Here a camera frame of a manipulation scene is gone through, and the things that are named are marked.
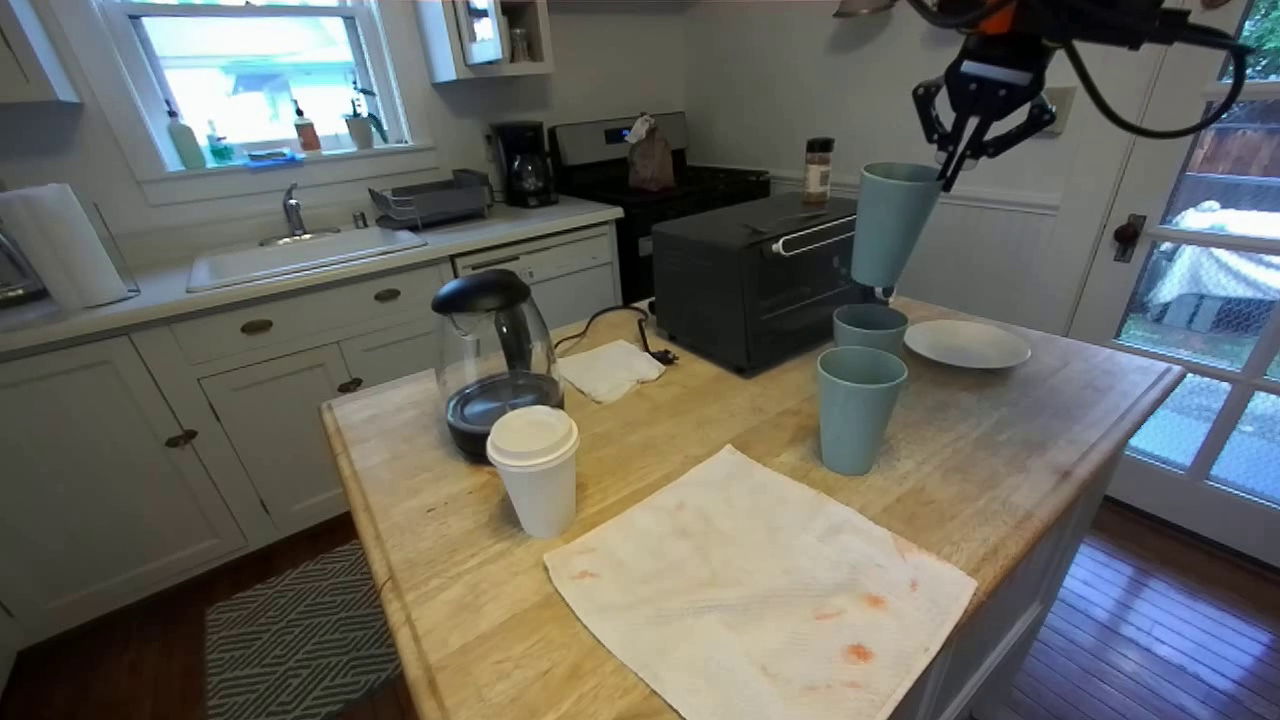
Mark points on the white kitchen island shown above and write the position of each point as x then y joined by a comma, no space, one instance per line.
1026,614

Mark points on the glass electric kettle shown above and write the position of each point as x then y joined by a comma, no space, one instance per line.
499,362

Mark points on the white kitchen sink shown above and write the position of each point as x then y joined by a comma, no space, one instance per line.
300,258

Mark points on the dark door knob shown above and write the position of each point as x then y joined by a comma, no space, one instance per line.
1128,239

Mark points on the small white napkin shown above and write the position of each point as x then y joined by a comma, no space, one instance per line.
604,368

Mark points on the black coffee maker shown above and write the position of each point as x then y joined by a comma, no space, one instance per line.
524,164

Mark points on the stained white cloth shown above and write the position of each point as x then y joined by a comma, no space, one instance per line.
745,602

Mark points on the blue sponge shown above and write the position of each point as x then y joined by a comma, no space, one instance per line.
272,156

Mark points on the white paper towel roll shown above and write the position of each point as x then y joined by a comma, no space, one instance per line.
63,246

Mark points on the brown paper bag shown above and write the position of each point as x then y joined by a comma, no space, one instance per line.
654,163

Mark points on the white soap bottle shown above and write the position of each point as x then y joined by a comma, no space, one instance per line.
187,144

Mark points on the black toaster oven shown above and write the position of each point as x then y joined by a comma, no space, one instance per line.
745,285

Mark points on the black steel stove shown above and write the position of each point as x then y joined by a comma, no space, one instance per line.
694,186

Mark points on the windowsill brush holder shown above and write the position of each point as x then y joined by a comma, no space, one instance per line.
365,120

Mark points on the white wall cabinet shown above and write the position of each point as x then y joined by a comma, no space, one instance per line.
480,42

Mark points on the chrome sink faucet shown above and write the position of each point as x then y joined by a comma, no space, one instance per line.
293,214

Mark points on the white glass panel door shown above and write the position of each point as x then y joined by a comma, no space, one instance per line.
1200,403

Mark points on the white counter cabinets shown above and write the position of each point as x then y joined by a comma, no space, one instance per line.
264,415

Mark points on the white round plate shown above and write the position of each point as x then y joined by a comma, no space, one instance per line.
974,346

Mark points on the kitchen window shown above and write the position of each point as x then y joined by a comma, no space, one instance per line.
255,81

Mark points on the grey patterned rug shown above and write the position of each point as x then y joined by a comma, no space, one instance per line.
300,642

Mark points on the orange gripper mount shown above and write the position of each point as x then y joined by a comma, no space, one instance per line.
996,18

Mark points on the white lidded paper cup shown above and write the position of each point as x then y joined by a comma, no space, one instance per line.
537,464

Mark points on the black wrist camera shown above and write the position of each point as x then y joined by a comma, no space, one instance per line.
1103,18

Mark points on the bottle with red label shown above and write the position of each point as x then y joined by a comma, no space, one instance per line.
307,129

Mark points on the spice jar with black lid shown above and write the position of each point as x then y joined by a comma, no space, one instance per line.
817,168

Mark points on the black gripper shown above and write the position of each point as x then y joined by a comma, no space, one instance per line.
996,66

